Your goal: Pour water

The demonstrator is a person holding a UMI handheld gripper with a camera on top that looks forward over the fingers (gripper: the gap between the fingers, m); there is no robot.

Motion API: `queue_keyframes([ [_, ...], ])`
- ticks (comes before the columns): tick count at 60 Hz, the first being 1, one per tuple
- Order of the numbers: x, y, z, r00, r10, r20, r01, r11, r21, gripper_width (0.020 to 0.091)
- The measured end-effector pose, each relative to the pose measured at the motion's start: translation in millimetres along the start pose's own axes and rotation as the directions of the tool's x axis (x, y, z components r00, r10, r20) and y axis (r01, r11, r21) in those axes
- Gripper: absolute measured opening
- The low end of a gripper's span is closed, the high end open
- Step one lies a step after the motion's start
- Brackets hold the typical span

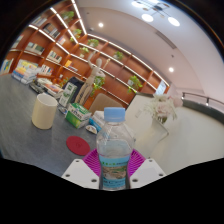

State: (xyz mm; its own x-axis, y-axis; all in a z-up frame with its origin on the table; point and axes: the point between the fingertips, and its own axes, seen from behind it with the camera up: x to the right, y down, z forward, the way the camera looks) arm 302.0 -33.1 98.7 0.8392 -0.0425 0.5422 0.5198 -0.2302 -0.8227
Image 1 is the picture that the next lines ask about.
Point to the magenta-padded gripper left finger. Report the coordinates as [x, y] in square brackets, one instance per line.
[80, 171]

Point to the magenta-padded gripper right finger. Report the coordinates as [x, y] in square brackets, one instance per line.
[146, 171]

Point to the clear water bottle blue cap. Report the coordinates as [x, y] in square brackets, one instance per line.
[115, 146]

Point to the flat round red coaster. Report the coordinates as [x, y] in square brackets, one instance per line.
[77, 145]

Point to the printed paper sticker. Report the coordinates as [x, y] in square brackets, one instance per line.
[91, 129]

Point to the white book blue spine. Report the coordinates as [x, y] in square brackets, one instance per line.
[94, 124]

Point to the flat green white box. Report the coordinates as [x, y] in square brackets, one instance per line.
[77, 115]

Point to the cream cylindrical cup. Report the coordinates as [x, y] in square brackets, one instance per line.
[44, 111]

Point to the tall green white carton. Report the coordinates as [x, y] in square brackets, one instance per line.
[68, 94]

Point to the dark blue chair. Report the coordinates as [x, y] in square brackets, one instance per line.
[76, 82]

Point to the dark book stack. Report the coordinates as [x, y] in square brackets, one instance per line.
[46, 87]

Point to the wooden artist mannequin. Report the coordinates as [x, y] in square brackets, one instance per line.
[90, 78]

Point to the recessed ceiling spotlight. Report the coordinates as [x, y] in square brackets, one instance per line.
[171, 69]
[100, 24]

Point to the colourful book stack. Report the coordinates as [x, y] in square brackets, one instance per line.
[25, 71]

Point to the wooden bookshelf unit with plants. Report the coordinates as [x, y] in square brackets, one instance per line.
[50, 36]

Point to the ceiling lamp with round lights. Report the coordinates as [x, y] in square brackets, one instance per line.
[156, 13]

